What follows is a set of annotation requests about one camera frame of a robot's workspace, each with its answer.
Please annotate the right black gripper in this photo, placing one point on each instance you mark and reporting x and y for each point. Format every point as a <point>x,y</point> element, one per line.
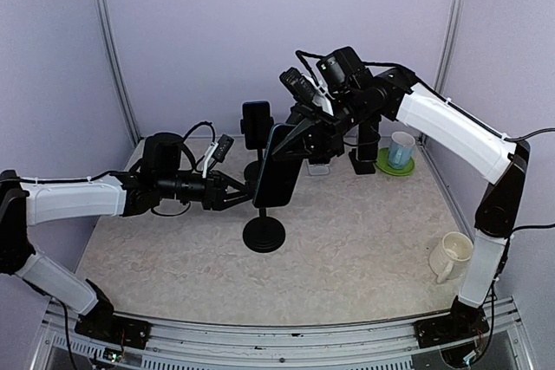
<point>320,134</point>

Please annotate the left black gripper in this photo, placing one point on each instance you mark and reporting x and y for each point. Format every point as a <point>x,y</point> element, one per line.
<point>217,183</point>

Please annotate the white folding phone stand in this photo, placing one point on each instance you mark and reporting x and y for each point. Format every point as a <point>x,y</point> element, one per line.
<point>318,169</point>

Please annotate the teal phone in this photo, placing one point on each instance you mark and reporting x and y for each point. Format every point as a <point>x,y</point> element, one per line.
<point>277,178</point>

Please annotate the black round-base stand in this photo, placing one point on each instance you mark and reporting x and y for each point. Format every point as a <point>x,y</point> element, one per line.
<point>264,234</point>
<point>251,170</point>

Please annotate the blue phone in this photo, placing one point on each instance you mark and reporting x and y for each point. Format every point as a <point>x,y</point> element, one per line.
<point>256,124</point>

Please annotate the black folding phone stand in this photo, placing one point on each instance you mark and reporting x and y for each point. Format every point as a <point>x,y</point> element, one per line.
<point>361,167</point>

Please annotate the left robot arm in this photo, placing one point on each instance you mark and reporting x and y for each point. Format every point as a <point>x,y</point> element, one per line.
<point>156,176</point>

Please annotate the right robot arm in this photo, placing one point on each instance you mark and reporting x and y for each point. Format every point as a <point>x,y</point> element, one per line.
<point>340,93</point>

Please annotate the green saucer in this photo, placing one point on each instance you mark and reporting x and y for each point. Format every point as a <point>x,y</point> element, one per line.
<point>383,165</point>

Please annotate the light blue mug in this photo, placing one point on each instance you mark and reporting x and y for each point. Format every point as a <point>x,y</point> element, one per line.
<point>400,149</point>

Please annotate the cream ceramic mug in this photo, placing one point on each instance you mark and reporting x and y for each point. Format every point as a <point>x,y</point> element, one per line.
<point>450,256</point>

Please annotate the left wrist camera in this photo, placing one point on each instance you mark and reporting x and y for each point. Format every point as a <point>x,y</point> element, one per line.
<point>216,153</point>

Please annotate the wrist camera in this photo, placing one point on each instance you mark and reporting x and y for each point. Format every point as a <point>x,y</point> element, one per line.
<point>216,153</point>
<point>305,91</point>

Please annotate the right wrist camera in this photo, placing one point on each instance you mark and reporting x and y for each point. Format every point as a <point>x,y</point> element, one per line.
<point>305,91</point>

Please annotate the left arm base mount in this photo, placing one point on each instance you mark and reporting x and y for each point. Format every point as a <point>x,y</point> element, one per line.
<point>102,324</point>

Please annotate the right aluminium frame post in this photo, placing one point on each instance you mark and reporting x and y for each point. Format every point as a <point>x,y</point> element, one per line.
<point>447,52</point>

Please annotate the aluminium frame post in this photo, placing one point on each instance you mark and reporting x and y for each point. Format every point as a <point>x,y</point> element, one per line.
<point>447,52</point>
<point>122,97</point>

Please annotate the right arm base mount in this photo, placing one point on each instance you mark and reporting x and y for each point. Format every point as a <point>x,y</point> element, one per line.
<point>460,323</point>

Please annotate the left aluminium frame post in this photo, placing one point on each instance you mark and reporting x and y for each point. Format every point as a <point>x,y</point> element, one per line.
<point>122,97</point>

